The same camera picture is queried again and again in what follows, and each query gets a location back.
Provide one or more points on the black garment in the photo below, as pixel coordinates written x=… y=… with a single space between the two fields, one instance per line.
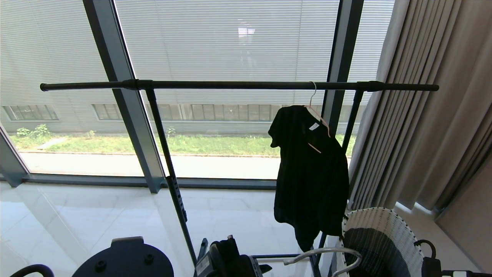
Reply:
x=311 y=184

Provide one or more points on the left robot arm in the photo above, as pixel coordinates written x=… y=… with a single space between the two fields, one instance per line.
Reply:
x=123 y=261

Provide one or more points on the pink clothes hanger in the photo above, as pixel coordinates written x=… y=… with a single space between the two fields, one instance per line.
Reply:
x=330 y=250
x=319 y=121

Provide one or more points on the beige curtain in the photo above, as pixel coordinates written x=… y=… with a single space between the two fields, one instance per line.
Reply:
x=434 y=77

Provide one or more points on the white laundry basket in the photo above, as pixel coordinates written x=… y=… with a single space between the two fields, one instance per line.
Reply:
x=384 y=231

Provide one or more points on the window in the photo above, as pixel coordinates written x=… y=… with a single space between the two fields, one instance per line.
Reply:
x=115 y=57

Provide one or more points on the black clothes rack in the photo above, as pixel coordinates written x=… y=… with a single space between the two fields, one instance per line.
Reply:
x=230 y=84

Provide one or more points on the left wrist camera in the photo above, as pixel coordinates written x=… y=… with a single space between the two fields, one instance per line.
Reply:
x=234 y=257

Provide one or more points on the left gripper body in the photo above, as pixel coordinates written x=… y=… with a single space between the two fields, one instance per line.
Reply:
x=202 y=265

